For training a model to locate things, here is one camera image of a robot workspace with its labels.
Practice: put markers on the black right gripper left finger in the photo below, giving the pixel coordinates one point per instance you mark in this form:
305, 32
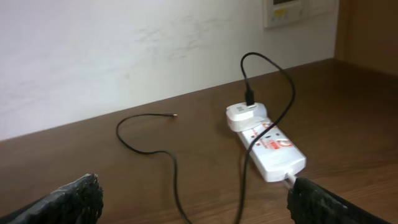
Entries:
79, 202

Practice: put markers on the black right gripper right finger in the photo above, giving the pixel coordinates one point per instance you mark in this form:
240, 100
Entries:
310, 203

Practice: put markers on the white USB charger adapter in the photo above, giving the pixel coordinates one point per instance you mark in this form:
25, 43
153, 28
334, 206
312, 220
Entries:
241, 117

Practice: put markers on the white power strip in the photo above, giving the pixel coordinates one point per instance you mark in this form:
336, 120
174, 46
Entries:
276, 156

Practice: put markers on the white wall control panel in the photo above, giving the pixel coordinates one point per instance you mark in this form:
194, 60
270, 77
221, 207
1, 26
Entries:
278, 13

